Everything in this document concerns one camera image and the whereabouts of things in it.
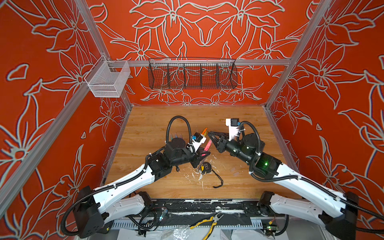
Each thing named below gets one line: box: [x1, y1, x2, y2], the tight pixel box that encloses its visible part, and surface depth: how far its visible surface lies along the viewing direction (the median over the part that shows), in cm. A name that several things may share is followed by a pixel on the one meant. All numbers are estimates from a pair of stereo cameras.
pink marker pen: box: [201, 139, 213, 157], surface depth 66 cm
